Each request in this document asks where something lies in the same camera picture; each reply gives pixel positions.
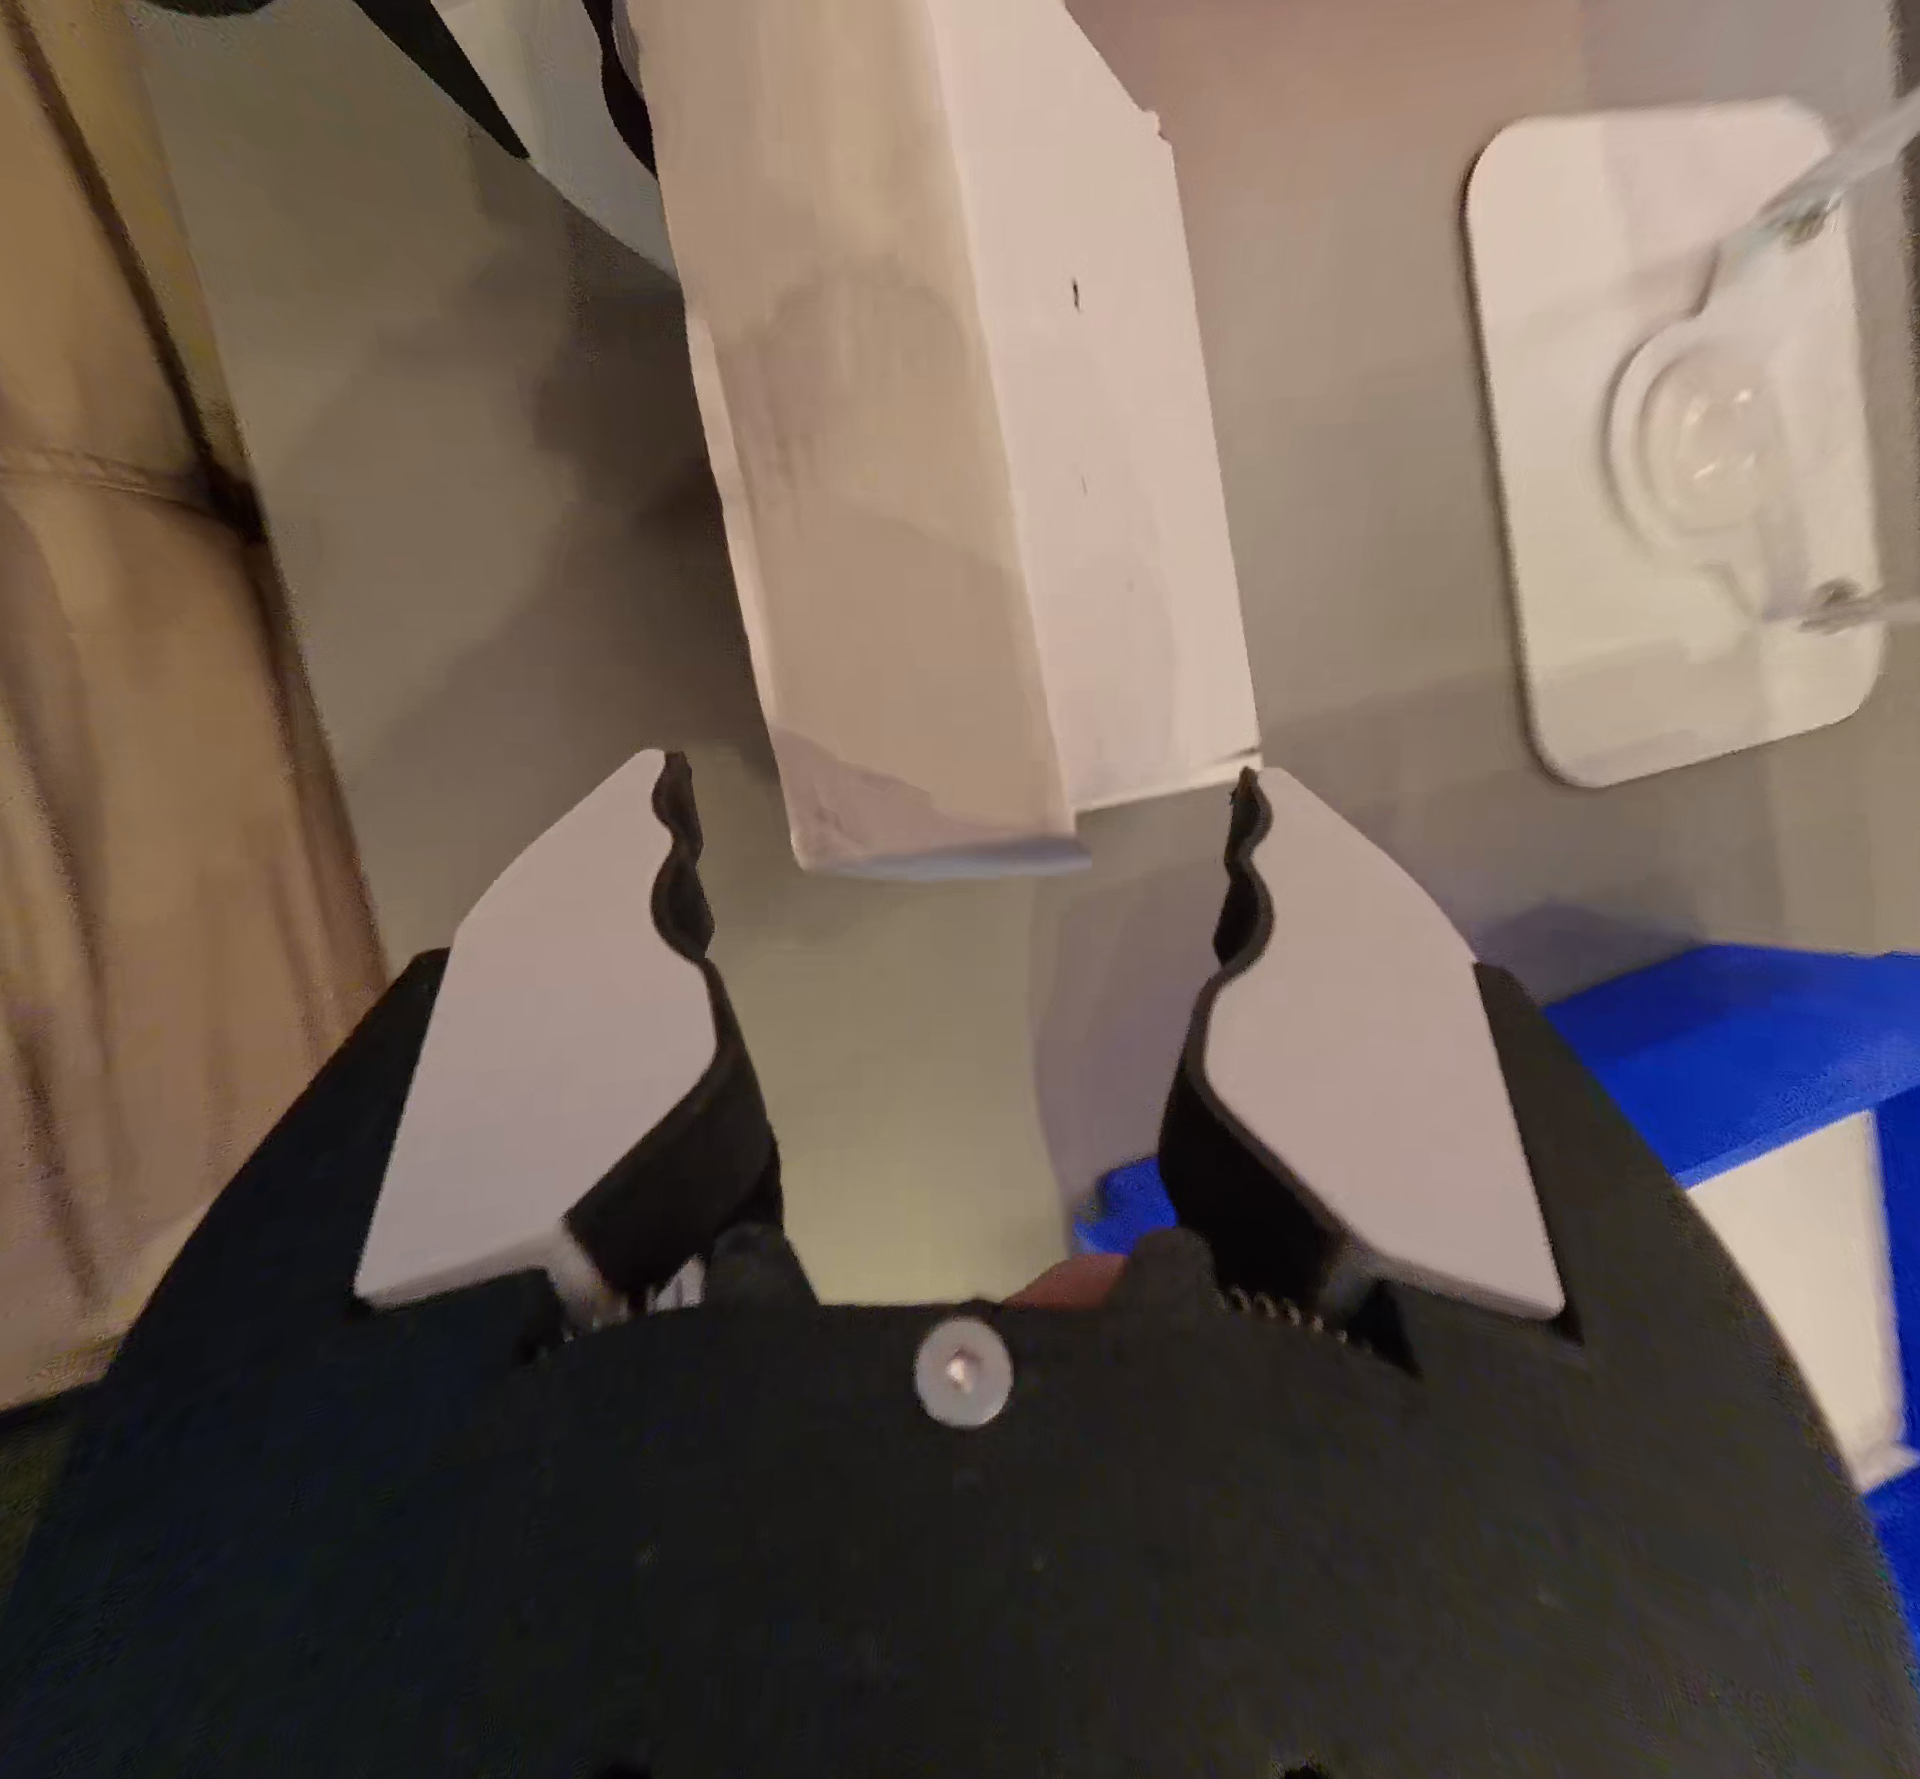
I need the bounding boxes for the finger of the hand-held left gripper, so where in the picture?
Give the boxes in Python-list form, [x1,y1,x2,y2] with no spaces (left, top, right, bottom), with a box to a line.
[316,0,678,269]

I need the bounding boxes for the white cardboard box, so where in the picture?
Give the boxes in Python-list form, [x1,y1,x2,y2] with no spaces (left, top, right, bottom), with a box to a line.
[618,0,1263,886]

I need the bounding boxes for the beige fabric cushion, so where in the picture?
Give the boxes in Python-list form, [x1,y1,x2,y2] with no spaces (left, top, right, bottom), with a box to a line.
[0,0,396,1413]

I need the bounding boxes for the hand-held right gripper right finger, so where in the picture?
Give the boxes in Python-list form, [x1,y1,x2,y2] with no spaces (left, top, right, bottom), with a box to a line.
[1159,762,1572,1325]

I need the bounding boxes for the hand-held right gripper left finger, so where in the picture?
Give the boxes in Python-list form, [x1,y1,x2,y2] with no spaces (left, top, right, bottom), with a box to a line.
[356,749,781,1325]

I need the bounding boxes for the blue plastic bin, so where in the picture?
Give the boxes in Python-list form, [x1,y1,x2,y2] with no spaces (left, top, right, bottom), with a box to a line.
[1069,942,1920,1603]

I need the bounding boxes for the clear adhesive hook mount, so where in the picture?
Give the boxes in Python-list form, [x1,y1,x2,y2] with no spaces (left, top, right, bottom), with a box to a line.
[1465,82,1920,792]

